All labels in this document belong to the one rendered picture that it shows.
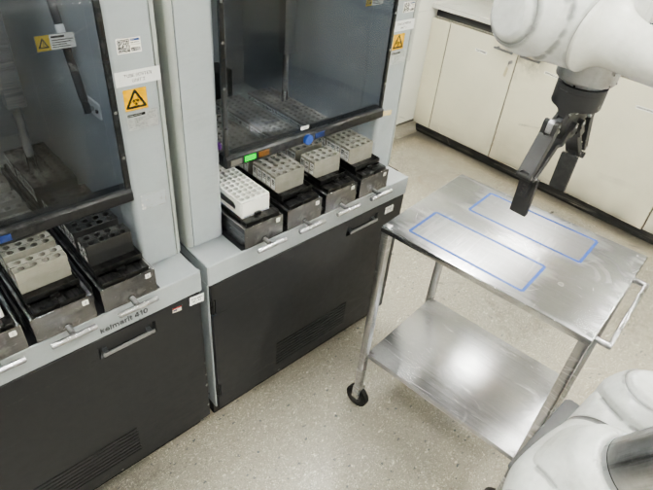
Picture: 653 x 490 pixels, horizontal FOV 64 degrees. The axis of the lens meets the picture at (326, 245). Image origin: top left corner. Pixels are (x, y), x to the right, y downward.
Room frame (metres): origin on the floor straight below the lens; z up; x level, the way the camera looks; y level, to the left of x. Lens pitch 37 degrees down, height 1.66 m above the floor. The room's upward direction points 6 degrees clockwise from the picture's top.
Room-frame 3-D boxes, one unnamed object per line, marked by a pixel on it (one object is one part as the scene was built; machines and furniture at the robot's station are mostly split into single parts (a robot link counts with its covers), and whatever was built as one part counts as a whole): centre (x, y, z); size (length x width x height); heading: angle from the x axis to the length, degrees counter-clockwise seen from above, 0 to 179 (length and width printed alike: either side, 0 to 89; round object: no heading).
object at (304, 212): (1.53, 0.30, 0.78); 0.73 x 0.14 x 0.09; 46
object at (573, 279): (1.21, -0.53, 0.41); 0.67 x 0.46 x 0.82; 52
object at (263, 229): (1.42, 0.41, 0.78); 0.73 x 0.14 x 0.09; 46
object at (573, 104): (0.81, -0.37, 1.36); 0.08 x 0.07 x 0.09; 136
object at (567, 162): (0.86, -0.41, 1.22); 0.03 x 0.01 x 0.07; 46
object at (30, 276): (0.86, 0.62, 0.85); 0.12 x 0.02 x 0.06; 137
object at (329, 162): (1.48, 0.03, 0.85); 0.12 x 0.02 x 0.06; 136
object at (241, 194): (1.32, 0.31, 0.83); 0.30 x 0.10 x 0.06; 46
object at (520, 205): (0.76, -0.32, 1.22); 0.03 x 0.01 x 0.07; 46
